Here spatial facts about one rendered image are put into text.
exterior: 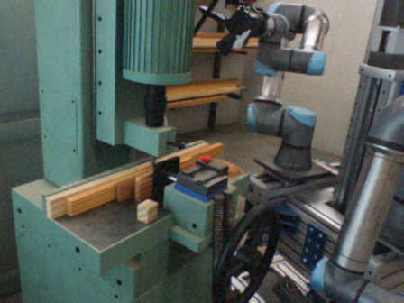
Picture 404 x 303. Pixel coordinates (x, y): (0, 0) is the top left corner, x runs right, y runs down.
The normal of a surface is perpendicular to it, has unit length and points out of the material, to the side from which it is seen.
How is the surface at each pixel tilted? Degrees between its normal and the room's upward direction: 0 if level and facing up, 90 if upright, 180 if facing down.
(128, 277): 90
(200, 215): 90
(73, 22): 90
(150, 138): 90
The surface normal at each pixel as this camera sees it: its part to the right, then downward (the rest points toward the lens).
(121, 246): 0.78, 0.28
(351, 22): -0.72, 0.18
